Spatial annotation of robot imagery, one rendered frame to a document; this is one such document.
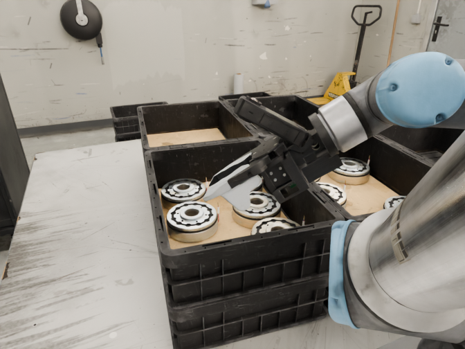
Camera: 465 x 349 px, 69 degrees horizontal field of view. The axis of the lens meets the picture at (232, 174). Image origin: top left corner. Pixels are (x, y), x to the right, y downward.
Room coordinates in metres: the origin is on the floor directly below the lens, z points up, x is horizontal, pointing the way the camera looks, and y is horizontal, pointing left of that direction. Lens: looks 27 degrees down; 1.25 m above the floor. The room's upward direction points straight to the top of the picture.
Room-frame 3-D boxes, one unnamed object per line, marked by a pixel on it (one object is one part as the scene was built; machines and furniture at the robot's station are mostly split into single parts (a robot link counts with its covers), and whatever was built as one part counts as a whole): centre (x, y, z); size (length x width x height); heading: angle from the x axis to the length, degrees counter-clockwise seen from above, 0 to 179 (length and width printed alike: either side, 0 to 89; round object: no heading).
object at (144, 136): (0.98, 0.13, 0.92); 0.40 x 0.30 x 0.02; 17
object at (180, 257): (0.60, 0.01, 0.92); 0.40 x 0.30 x 0.02; 17
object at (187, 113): (0.98, 0.13, 0.87); 0.40 x 0.30 x 0.11; 17
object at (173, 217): (0.58, 0.08, 0.86); 0.10 x 0.10 x 0.01
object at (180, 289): (0.60, 0.01, 0.87); 0.40 x 0.30 x 0.11; 17
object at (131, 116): (2.26, 0.62, 0.37); 0.40 x 0.30 x 0.45; 112
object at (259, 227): (0.52, -0.09, 0.86); 0.10 x 0.10 x 0.01
